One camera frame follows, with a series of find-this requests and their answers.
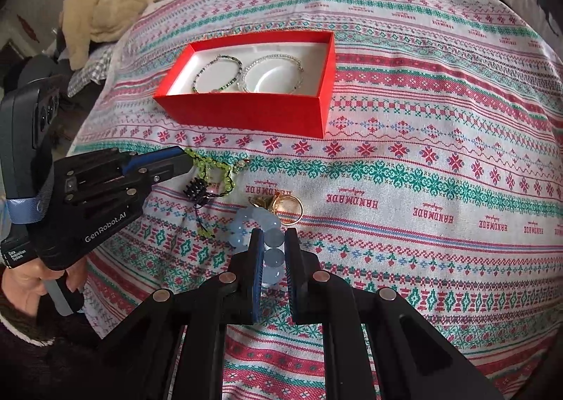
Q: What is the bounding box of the checkered bed sheet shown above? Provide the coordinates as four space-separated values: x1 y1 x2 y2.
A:
67 43 116 98

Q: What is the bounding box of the red jewelry box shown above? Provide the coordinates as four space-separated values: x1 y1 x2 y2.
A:
153 31 337 140

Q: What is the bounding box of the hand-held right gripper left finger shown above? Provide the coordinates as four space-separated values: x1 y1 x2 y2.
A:
86 228 265 400

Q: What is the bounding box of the lime green beaded bracelet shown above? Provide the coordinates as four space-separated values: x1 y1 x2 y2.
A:
182 147 241 239

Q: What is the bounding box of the person's left hand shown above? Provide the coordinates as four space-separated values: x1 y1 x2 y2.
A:
0 256 89 317

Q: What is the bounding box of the patterned woven blanket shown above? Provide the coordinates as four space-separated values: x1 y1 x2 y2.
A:
71 0 563 384

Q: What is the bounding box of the gold ring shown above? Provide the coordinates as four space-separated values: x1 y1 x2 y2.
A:
269 195 305 225

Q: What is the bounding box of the clear beaded bracelet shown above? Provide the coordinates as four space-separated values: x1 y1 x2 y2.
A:
238 53 305 95

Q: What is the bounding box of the dark green beaded bracelet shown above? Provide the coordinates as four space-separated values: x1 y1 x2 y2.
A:
192 55 244 94

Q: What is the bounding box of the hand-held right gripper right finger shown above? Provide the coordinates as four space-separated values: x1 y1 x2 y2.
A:
284 228 506 400

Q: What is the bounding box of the pale blue beaded bracelet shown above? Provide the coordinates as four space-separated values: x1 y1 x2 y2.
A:
228 205 287 287

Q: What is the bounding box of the person's left forearm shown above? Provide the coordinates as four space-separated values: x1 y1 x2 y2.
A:
0 294 116 400

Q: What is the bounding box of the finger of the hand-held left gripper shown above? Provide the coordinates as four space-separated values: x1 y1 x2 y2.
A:
122 147 195 174
135 161 197 190

